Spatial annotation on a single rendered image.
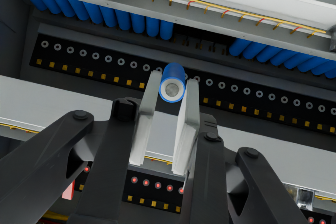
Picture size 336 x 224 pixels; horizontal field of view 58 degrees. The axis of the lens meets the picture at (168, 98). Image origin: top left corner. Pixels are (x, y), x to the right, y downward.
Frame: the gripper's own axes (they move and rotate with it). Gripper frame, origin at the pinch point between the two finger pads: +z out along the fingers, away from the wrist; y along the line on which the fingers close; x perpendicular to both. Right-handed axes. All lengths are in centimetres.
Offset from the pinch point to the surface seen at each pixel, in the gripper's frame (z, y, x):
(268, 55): 24.7, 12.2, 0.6
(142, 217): 27.1, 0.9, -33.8
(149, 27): 24.7, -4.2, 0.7
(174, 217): 27.4, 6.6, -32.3
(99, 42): 30.6, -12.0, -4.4
